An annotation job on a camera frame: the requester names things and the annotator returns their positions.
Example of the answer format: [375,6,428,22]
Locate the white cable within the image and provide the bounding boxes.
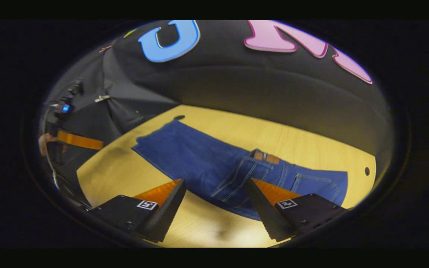
[44,106,61,191]

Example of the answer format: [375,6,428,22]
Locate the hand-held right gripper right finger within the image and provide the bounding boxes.
[246,178,349,242]

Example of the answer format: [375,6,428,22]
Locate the blue denim jeans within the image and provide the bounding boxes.
[132,119,349,221]

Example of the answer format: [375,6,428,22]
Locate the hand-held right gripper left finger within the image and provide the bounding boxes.
[88,179,187,243]

